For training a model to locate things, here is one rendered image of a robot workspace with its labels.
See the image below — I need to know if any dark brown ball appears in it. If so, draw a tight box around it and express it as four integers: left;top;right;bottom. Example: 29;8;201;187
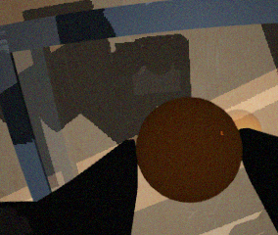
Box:
135;97;242;203

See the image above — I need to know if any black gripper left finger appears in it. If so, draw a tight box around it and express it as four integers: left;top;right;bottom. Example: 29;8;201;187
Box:
0;140;138;235

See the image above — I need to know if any blue l-shaped wall top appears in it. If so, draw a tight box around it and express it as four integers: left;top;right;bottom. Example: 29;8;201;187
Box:
0;0;278;203

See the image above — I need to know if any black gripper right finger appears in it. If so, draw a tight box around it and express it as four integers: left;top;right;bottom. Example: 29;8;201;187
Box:
240;128;278;234

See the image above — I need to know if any clear low walls forming corner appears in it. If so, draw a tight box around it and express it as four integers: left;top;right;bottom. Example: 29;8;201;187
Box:
13;48;73;192

